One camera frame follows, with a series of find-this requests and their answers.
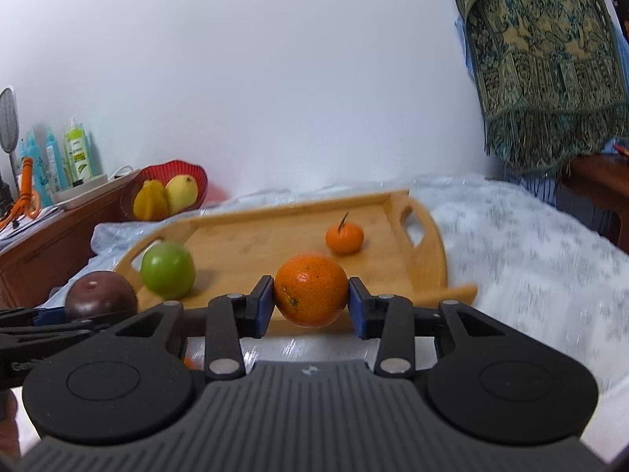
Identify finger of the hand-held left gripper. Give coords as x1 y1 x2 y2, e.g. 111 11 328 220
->
0 306 68 328
0 319 137 355

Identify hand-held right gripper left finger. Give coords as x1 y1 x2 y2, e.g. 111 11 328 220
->
110 275 275 380

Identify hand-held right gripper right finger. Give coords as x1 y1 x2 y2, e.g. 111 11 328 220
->
348 277 517 379

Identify deep orange round orange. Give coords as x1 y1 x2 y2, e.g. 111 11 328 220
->
274 254 349 328

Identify dark purple round fruit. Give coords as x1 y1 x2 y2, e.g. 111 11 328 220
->
65 272 138 320

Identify wooden tray with handles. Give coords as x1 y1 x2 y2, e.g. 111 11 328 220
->
114 188 478 339

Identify wooden cabinet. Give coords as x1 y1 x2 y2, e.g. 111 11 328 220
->
0 172 143 308

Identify small tangerine with stem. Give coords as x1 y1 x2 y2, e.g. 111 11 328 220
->
326 212 365 255

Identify white papers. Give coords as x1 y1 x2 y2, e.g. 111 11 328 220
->
0 205 66 253

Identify green apple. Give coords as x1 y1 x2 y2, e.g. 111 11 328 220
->
140 242 196 299

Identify white plastic tray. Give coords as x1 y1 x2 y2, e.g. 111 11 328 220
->
51 173 109 205

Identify blue bottle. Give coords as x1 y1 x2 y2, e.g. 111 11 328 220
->
26 130 51 208
45 128 63 192

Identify yellow starfruit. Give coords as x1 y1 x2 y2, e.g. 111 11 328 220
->
133 180 171 221

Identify green and white bottle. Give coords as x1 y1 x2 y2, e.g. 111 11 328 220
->
65 118 94 186

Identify red fruit bowl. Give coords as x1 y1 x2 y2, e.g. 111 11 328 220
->
119 160 209 222

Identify wooden side table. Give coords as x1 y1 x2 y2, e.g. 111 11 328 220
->
559 154 629 247

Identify green and gold patterned shawl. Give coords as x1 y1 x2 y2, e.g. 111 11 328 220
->
454 0 629 174

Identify orange handled scissors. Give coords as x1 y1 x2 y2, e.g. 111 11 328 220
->
0 157 44 230

